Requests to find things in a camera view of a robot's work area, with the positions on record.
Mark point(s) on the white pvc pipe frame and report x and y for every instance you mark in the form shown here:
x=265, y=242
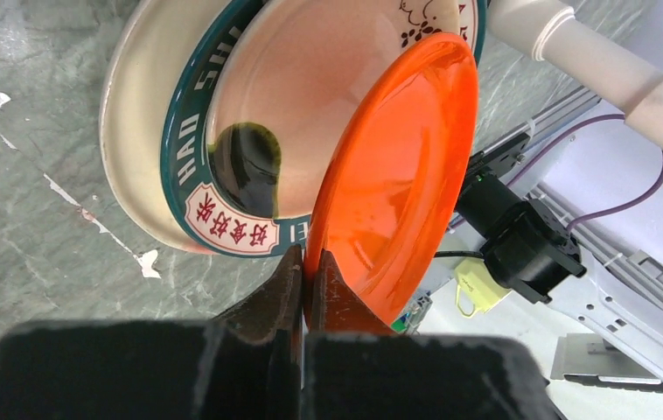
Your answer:
x=548, y=30

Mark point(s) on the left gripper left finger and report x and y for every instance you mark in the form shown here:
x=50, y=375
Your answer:
x=243, y=364

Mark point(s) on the yellow tag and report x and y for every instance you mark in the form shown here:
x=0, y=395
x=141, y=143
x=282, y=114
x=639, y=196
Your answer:
x=474, y=280

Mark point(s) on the orange bowl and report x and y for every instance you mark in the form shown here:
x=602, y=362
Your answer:
x=394, y=179

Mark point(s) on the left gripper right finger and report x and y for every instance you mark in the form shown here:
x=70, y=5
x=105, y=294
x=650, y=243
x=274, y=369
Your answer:
x=360, y=375

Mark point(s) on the beige pink plate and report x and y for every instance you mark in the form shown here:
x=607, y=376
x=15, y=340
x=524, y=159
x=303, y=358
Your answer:
x=151, y=54

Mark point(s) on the cream plate with flowers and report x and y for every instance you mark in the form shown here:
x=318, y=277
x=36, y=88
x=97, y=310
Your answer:
x=290, y=87

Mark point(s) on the teal rimmed lettered plate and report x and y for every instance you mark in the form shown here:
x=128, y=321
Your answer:
x=187, y=179

